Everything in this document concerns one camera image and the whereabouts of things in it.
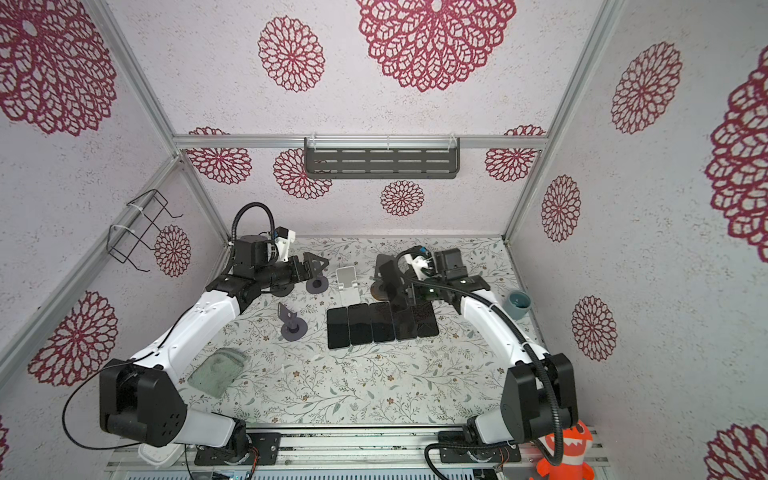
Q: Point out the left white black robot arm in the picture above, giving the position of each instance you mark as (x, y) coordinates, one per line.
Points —
(139, 399)

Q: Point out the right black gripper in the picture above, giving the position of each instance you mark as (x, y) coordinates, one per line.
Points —
(415, 294)

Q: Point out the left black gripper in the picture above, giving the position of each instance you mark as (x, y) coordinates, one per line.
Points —
(301, 275)

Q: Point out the white alarm clock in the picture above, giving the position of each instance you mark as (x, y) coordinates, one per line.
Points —
(160, 457)

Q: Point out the back left grey stand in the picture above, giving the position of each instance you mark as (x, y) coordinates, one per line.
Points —
(317, 285)

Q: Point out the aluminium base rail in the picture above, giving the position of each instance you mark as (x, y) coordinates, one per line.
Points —
(383, 447)

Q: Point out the grey wall shelf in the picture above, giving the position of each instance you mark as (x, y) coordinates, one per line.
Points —
(382, 160)

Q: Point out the wooden base phone stand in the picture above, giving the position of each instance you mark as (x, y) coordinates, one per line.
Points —
(376, 288)

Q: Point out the black wire wall rack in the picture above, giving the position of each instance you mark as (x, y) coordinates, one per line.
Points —
(124, 239)

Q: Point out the teal ceramic cup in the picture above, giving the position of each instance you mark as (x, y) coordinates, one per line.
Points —
(517, 304)

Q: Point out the red shark plush toy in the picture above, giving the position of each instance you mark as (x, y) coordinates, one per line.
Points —
(578, 440)

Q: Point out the black smartphone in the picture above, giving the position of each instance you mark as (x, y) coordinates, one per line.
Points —
(405, 326)
(425, 319)
(382, 323)
(360, 327)
(337, 324)
(391, 282)

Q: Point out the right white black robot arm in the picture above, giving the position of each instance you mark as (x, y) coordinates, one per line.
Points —
(539, 400)

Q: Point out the green cloth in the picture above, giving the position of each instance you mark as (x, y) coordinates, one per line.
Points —
(218, 371)

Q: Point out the black phone stand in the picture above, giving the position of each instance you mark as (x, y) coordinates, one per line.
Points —
(282, 291)

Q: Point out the clear acrylic phone stand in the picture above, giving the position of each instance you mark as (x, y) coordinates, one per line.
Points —
(348, 286)

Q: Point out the grey phone stand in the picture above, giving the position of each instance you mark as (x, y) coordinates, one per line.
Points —
(293, 327)

